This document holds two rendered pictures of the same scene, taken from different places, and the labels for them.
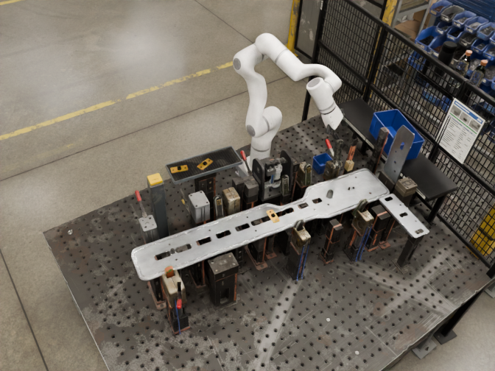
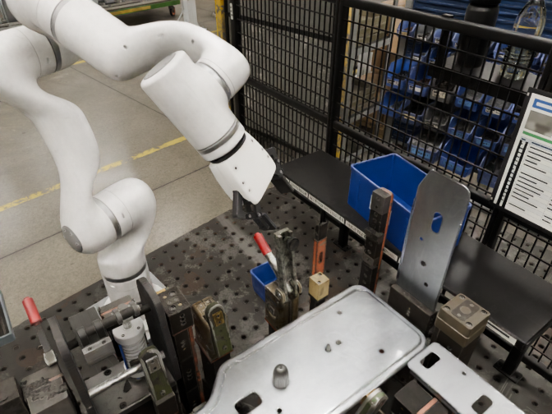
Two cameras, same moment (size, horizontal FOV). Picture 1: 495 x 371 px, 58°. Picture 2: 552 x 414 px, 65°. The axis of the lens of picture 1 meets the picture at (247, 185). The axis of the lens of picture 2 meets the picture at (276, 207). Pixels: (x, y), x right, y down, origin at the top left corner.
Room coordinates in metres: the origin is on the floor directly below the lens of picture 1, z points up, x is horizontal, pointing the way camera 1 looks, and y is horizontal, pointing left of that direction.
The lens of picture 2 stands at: (1.14, -0.36, 1.79)
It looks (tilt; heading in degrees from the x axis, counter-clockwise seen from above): 36 degrees down; 353
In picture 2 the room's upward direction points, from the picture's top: straight up
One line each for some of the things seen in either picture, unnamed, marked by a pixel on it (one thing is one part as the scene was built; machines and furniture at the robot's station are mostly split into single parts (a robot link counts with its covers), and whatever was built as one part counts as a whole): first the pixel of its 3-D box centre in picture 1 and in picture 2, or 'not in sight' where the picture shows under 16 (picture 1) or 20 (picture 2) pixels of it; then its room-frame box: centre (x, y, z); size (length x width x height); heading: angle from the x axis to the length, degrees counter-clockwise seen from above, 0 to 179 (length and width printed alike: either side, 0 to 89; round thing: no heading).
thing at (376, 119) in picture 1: (395, 135); (402, 203); (2.06, -0.84, 1.10); 0.30 x 0.17 x 0.13; 19
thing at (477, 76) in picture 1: (476, 79); not in sight; (2.00, -1.11, 1.53); 0.06 x 0.06 x 0.20
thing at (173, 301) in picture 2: (288, 187); (185, 362); (1.76, -0.23, 0.91); 0.07 x 0.05 x 0.42; 29
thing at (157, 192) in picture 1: (159, 210); not in sight; (1.52, 0.45, 0.92); 0.08 x 0.08 x 0.44; 29
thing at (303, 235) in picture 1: (297, 252); not in sight; (1.34, -0.28, 0.87); 0.12 x 0.09 x 0.35; 29
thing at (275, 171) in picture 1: (270, 191); (131, 386); (1.70, -0.13, 0.94); 0.18 x 0.13 x 0.49; 119
